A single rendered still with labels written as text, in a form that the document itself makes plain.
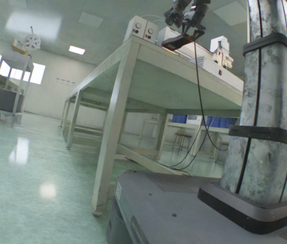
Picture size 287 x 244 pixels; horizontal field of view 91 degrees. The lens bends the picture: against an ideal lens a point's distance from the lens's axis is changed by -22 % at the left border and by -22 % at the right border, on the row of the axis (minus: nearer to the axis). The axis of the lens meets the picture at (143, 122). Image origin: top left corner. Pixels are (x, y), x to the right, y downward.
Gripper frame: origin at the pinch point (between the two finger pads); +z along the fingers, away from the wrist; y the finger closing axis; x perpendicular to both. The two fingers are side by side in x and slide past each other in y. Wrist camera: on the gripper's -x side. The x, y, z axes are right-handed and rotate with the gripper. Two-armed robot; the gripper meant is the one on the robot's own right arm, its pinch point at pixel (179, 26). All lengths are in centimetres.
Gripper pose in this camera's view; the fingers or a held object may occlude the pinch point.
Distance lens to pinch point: 109.1
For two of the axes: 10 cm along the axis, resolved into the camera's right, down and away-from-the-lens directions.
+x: 5.3, -1.9, -8.3
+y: -8.5, -2.0, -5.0
